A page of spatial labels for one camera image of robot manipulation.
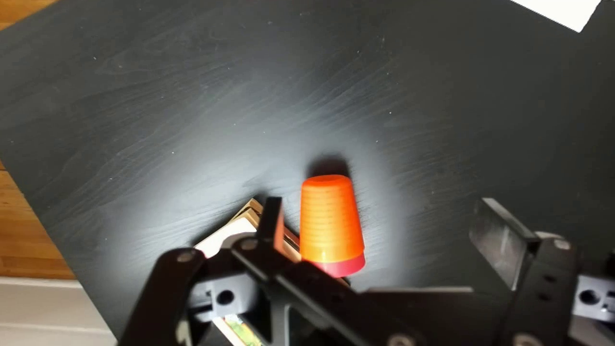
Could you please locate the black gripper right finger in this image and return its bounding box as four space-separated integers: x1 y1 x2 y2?
469 196 615 346

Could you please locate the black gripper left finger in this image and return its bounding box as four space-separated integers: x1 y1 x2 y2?
117 196 425 346

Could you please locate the orange ribbed plastic cup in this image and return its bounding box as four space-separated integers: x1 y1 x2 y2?
298 171 367 279

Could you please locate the white square card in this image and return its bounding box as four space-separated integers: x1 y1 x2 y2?
509 0 606 34

